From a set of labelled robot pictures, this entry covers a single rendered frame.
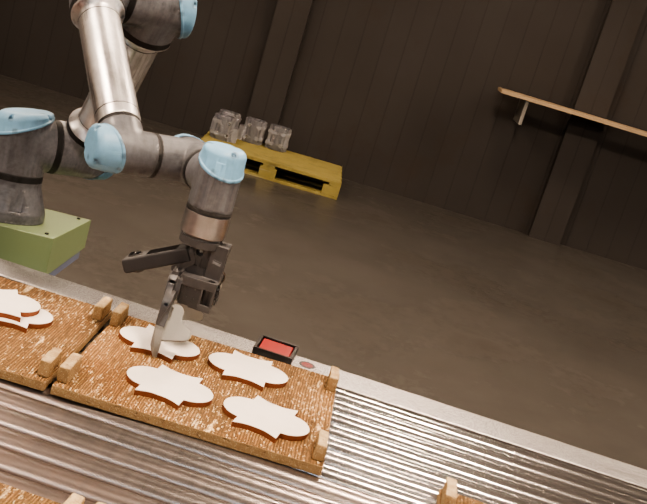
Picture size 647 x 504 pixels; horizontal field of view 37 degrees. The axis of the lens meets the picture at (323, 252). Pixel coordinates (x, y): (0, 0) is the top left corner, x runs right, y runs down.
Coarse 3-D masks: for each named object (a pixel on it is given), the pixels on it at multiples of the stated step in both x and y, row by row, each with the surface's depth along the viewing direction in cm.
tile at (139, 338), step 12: (120, 336) 162; (132, 336) 162; (144, 336) 164; (132, 348) 158; (144, 348) 159; (168, 348) 162; (180, 348) 163; (192, 348) 165; (168, 360) 158; (180, 360) 161; (192, 360) 162
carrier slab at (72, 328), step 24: (0, 288) 168; (24, 288) 171; (72, 312) 167; (0, 336) 150; (24, 336) 152; (48, 336) 155; (72, 336) 157; (0, 360) 142; (24, 360) 144; (24, 384) 140; (48, 384) 142
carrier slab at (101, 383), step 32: (128, 320) 171; (96, 352) 154; (128, 352) 158; (224, 352) 170; (64, 384) 140; (96, 384) 143; (128, 384) 147; (224, 384) 157; (288, 384) 164; (320, 384) 168; (128, 416) 140; (160, 416) 140; (192, 416) 143; (224, 416) 146; (320, 416) 156; (256, 448) 139; (288, 448) 142
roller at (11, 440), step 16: (0, 432) 126; (16, 432) 127; (16, 448) 125; (32, 448) 125; (48, 448) 126; (64, 448) 127; (64, 464) 125; (80, 464) 125; (96, 464) 125; (112, 464) 127; (112, 480) 124; (128, 480) 125; (144, 480) 125; (160, 480) 126; (144, 496) 124; (160, 496) 124; (176, 496) 124; (192, 496) 125
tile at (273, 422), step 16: (224, 400) 149; (240, 400) 150; (256, 400) 152; (240, 416) 145; (256, 416) 147; (272, 416) 148; (288, 416) 150; (256, 432) 143; (272, 432) 143; (288, 432) 144; (304, 432) 146
